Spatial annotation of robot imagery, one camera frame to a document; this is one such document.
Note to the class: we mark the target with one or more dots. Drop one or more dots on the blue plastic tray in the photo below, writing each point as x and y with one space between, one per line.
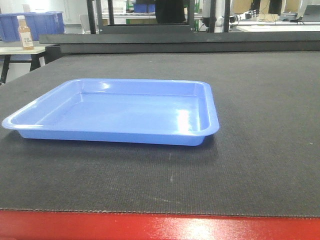
145 111

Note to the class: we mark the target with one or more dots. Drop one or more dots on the dark grey table mat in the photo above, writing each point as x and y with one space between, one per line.
263 161

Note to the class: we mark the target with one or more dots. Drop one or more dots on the black metal frame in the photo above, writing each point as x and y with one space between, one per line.
170 17

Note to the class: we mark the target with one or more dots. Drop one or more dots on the white side table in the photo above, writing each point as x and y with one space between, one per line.
36 53

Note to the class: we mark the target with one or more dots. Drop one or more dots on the orange juice bottle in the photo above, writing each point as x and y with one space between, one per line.
24 34

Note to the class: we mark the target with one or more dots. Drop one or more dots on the large blue storage crate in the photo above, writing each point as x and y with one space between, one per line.
40 23

